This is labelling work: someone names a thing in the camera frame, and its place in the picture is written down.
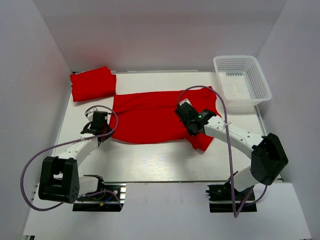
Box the red t-shirt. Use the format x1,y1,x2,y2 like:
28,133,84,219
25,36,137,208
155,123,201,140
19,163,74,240
70,66,117,102
109,88,218,151

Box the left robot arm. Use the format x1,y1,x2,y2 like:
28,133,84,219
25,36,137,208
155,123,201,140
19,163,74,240
38,136,109,204

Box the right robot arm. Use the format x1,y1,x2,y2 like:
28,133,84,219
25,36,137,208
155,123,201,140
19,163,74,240
175,101,289,192

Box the folded red t-shirt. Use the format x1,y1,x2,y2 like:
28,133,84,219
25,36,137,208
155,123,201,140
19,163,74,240
70,66,117,102

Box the white plastic basket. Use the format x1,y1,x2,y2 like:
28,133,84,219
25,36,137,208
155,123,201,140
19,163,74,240
213,55,272,108

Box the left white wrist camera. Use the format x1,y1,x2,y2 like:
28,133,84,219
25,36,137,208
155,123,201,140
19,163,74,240
84,107,96,119

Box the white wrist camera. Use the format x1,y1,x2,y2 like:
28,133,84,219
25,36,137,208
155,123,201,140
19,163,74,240
178,98,192,106
84,107,96,119

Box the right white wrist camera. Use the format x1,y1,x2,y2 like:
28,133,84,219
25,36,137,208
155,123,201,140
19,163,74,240
178,98,192,106

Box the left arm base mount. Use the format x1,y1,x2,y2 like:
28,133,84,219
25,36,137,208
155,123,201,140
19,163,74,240
72,182,126,213

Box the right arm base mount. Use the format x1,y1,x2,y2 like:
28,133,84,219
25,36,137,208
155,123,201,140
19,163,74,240
205,184,257,213

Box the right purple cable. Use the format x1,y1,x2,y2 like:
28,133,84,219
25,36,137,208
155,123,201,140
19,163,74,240
176,85,268,219

